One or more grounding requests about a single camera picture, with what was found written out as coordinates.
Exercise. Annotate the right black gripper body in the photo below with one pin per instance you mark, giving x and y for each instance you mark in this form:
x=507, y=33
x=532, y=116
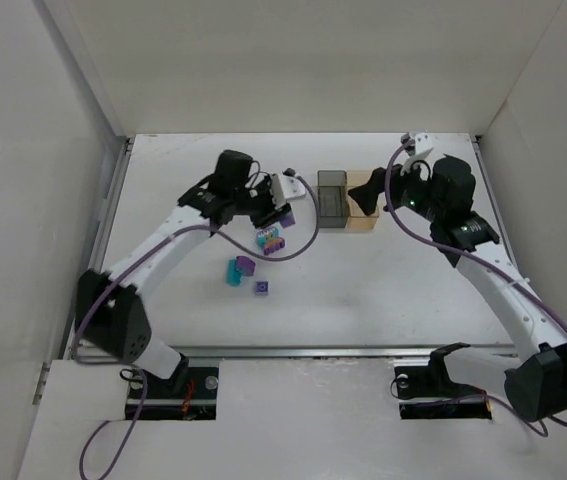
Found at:
x=389, y=187

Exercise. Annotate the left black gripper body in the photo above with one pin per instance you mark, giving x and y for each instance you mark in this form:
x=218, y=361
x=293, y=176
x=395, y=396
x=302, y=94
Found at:
x=265, y=213

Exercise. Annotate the purple lego brick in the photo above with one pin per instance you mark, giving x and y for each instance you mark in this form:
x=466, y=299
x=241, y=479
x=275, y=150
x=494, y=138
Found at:
x=288, y=221

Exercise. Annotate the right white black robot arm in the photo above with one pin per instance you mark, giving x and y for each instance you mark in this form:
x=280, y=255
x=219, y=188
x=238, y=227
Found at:
x=535, y=382

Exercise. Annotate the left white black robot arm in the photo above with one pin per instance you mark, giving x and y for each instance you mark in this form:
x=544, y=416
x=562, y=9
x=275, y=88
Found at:
x=110, y=307

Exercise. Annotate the teal purple lego stack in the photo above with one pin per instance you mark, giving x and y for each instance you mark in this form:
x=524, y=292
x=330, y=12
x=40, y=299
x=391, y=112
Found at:
x=269, y=240

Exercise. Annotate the grey transparent container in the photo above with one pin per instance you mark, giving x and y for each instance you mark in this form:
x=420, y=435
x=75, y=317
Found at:
x=332, y=195

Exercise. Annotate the teal lego with purple arch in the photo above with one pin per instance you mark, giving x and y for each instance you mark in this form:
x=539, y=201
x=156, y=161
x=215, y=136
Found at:
x=238, y=268

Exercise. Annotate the small purple square lego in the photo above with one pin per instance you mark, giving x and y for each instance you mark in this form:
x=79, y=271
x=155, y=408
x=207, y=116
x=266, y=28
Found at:
x=261, y=288

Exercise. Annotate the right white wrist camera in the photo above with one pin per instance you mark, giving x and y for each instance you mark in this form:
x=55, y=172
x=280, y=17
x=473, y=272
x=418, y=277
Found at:
x=418, y=146

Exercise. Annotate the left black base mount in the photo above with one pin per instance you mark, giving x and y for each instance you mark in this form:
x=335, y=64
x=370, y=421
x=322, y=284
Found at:
x=192, y=396

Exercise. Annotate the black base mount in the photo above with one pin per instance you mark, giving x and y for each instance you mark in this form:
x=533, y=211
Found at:
x=426, y=392
x=192, y=396

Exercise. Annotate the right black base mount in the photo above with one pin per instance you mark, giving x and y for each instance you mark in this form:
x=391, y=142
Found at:
x=426, y=392

